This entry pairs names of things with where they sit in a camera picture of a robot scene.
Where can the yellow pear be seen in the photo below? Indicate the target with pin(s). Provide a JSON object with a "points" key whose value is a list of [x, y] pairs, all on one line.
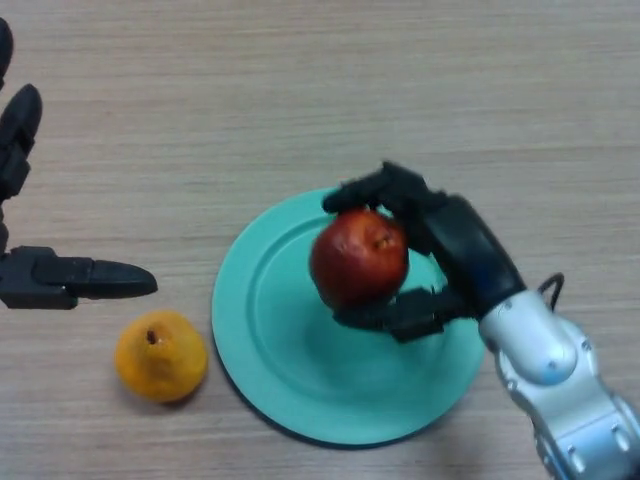
{"points": [[161, 357]]}

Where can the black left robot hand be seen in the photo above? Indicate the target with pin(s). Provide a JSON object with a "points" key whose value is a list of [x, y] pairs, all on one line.
{"points": [[30, 270]]}

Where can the green round plate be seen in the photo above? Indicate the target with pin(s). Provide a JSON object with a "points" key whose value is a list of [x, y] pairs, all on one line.
{"points": [[300, 360]]}

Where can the red apple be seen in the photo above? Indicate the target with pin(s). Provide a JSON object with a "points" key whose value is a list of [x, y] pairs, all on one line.
{"points": [[357, 256]]}

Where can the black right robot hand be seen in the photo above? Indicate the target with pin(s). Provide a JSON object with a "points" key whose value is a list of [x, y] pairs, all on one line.
{"points": [[450, 250]]}

